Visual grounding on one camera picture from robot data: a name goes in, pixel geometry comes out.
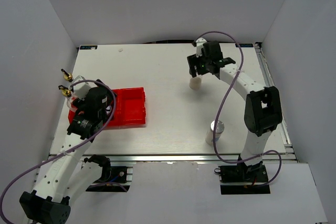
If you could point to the white shaker with metal lid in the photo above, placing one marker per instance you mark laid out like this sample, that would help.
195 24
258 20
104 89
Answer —
214 132

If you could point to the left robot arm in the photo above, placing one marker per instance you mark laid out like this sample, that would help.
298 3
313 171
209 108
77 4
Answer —
50 200

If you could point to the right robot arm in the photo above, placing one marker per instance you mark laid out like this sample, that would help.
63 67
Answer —
262 112

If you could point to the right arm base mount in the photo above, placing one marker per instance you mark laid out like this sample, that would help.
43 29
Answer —
236 180

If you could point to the aluminium table rail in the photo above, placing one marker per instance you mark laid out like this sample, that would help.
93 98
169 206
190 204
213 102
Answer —
289 155

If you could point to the clear glass oil bottle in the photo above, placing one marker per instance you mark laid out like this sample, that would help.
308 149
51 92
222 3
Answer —
70 78

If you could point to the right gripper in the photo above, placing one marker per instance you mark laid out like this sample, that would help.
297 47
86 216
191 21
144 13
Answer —
192 61

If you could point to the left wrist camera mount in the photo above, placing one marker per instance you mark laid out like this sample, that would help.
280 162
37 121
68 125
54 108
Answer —
80 90

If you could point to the red plastic organizer tray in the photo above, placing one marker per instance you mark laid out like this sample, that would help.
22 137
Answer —
127 110

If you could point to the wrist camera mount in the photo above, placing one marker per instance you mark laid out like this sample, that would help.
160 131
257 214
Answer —
198 44
80 90

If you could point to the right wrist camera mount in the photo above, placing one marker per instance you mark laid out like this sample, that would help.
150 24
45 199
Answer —
198 44

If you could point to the clear jar with metal lid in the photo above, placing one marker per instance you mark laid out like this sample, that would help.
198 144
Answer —
195 83

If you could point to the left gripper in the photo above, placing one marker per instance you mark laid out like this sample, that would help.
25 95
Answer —
80 104

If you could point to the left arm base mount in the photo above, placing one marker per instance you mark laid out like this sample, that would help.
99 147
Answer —
115 178

